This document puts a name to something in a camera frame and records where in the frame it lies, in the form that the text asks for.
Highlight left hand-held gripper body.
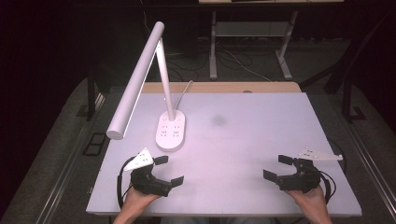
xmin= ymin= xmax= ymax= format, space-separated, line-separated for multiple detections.
xmin=123 ymin=147 xmax=173 ymax=198

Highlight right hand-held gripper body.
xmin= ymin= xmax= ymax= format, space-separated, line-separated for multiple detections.
xmin=276 ymin=148 xmax=345 ymax=194

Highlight person's left hand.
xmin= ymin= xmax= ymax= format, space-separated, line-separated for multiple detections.
xmin=119 ymin=185 xmax=162 ymax=217

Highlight person's right hand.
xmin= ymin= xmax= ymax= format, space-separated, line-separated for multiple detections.
xmin=284 ymin=185 xmax=328 ymax=217

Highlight white desk lamp with socket base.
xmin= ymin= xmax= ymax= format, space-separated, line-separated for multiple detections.
xmin=106 ymin=21 xmax=187 ymax=153

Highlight black upright stand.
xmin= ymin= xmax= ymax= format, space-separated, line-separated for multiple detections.
xmin=340 ymin=70 xmax=369 ymax=123
xmin=76 ymin=68 xmax=105 ymax=122

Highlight black slanted stand bars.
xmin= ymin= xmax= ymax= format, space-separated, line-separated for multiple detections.
xmin=299 ymin=11 xmax=396 ymax=95

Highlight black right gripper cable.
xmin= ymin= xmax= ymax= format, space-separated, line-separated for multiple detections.
xmin=318 ymin=170 xmax=337 ymax=205

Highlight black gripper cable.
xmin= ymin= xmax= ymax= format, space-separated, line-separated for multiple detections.
xmin=318 ymin=170 xmax=337 ymax=205
xmin=116 ymin=156 xmax=138 ymax=210

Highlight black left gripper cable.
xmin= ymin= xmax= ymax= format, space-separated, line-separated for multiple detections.
xmin=116 ymin=156 xmax=138 ymax=210

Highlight black floor frame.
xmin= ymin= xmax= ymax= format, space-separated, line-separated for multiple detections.
xmin=81 ymin=132 xmax=108 ymax=158

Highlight metal floor rail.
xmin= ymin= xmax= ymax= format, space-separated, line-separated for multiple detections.
xmin=35 ymin=123 xmax=92 ymax=224
xmin=345 ymin=120 xmax=396 ymax=217

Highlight white lamp cable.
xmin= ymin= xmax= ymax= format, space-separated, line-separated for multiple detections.
xmin=173 ymin=79 xmax=194 ymax=112

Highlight black floor cables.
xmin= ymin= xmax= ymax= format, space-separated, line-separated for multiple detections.
xmin=166 ymin=50 xmax=213 ymax=83

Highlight white floor cable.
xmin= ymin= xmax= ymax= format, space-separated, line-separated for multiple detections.
xmin=223 ymin=49 xmax=274 ymax=83

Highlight grey metal desk frame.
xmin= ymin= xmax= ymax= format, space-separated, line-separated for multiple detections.
xmin=198 ymin=0 xmax=346 ymax=81

